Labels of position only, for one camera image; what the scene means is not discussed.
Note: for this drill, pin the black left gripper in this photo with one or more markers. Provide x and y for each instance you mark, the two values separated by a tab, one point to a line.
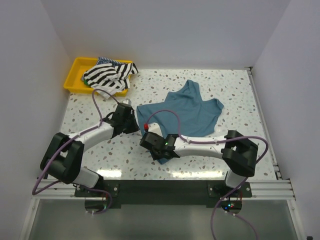
134	127

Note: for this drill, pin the green garment in tray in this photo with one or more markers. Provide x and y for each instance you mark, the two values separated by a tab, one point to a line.
84	81

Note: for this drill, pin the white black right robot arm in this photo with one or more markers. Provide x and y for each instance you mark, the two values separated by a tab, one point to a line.
239	153

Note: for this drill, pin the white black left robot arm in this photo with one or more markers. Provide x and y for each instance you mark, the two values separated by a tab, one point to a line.
63	157

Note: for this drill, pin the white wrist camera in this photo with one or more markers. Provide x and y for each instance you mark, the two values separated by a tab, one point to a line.
153	128
127	101

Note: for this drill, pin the aluminium frame rail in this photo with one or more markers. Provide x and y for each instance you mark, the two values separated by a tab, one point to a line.
55	191

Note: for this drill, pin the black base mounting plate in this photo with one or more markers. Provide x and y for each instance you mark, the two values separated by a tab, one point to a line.
116	193

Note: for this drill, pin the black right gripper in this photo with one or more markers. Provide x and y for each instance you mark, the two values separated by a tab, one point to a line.
155	155

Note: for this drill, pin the black white striped tank top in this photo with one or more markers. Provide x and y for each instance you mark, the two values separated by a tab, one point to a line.
112	79

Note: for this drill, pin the blue ribbed tank top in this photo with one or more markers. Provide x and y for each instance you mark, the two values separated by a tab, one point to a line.
197	117

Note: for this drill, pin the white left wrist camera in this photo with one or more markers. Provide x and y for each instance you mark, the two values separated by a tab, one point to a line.
127	101

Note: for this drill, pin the blue white striped tank top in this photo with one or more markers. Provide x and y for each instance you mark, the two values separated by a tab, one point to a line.
105	60

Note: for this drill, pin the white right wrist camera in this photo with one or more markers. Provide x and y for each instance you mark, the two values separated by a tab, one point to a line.
153	128

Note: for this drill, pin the yellow plastic tray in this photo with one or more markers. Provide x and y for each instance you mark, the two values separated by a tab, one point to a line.
73	81

